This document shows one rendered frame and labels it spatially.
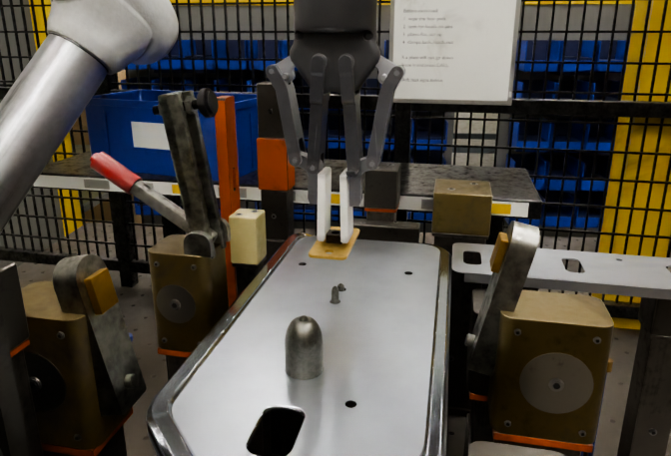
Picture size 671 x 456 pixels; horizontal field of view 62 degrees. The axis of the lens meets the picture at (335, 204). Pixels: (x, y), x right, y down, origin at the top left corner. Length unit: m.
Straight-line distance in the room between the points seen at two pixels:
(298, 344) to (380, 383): 0.07
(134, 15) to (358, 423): 0.73
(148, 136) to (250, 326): 0.55
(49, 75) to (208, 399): 0.62
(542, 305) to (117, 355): 0.36
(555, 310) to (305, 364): 0.22
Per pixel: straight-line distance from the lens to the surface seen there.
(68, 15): 0.97
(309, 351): 0.46
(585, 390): 0.54
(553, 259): 0.75
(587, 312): 0.53
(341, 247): 0.55
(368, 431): 0.43
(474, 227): 0.80
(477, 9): 1.07
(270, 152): 0.87
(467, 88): 1.07
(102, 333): 0.48
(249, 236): 0.67
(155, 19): 1.00
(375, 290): 0.62
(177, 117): 0.57
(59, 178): 1.11
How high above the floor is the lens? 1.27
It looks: 17 degrees down
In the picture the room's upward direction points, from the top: straight up
